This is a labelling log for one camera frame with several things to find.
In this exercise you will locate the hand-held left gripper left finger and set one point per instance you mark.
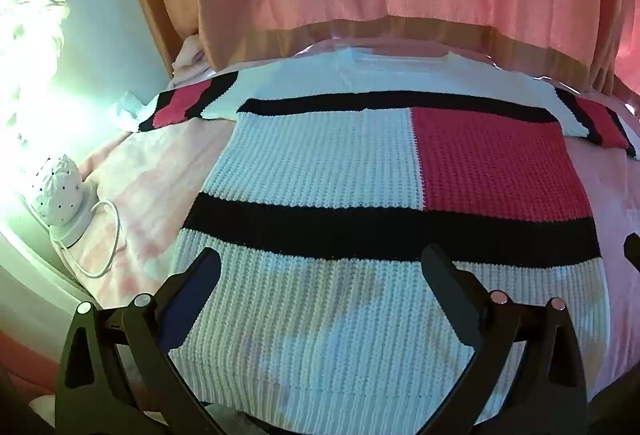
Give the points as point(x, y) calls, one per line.
point(197, 280)

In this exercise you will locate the pink bed sheet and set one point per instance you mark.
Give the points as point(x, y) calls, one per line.
point(145, 185)

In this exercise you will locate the white dotted night lamp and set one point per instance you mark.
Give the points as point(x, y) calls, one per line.
point(57, 190)

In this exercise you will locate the colour-block knit sweater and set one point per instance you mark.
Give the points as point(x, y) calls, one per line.
point(320, 165)

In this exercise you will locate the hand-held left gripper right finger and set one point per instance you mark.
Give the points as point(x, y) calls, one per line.
point(445, 280)

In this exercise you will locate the white folded cloth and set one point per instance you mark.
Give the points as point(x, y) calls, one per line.
point(126, 110)

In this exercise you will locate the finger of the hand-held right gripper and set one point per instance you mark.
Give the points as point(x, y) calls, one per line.
point(633, 246)

